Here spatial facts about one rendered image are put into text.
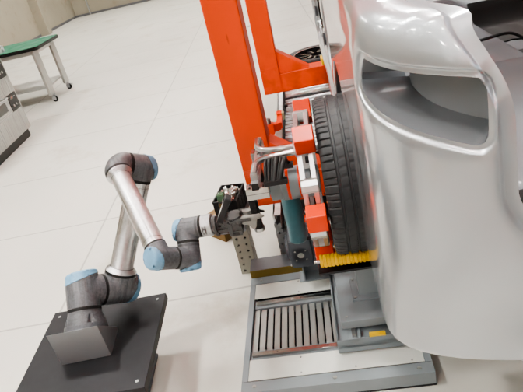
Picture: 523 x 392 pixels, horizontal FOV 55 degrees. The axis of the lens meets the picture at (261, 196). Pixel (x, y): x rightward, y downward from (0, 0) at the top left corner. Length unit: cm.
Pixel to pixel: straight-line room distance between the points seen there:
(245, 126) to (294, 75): 197
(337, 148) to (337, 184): 13
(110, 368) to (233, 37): 155
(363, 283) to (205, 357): 88
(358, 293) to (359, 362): 31
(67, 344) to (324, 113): 149
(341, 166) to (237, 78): 83
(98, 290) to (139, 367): 41
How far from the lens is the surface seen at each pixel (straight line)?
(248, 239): 298
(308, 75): 443
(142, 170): 238
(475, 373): 244
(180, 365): 270
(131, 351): 243
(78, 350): 248
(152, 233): 203
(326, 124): 188
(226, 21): 238
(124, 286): 253
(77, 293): 246
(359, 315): 236
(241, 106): 248
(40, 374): 258
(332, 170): 182
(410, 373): 232
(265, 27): 434
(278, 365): 242
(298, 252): 260
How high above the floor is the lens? 183
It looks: 28 degrees down
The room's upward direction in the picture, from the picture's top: 14 degrees counter-clockwise
